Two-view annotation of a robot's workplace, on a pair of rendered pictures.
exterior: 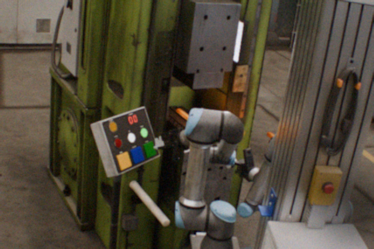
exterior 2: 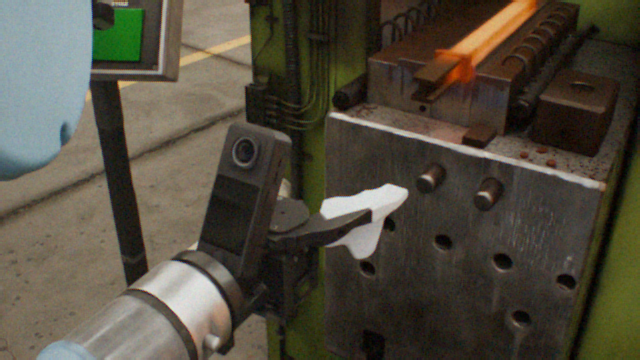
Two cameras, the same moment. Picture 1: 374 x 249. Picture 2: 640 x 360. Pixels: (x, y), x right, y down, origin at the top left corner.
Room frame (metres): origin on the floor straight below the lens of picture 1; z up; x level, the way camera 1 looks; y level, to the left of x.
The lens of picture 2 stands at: (2.33, -0.79, 1.30)
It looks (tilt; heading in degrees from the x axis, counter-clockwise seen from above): 31 degrees down; 62
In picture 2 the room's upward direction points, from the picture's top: straight up
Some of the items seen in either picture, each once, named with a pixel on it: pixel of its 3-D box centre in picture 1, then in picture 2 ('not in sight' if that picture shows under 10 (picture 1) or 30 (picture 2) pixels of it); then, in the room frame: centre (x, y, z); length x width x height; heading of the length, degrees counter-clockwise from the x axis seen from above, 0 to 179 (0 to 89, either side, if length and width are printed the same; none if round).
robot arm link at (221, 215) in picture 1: (220, 218); not in sight; (1.94, -0.22, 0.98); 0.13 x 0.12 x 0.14; 90
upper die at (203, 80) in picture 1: (190, 69); not in sight; (3.03, -0.02, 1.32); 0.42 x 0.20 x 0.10; 31
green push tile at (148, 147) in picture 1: (149, 149); (118, 35); (2.50, 0.15, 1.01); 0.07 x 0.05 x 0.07; 146
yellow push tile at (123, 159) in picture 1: (123, 161); not in sight; (2.34, 0.26, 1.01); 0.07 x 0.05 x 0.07; 146
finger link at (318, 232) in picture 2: not in sight; (319, 222); (2.54, -0.38, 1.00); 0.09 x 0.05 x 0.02; 175
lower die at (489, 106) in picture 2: (183, 124); (486, 45); (3.03, -0.02, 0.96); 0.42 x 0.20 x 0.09; 31
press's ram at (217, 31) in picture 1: (201, 29); not in sight; (3.05, -0.06, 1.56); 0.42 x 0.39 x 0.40; 31
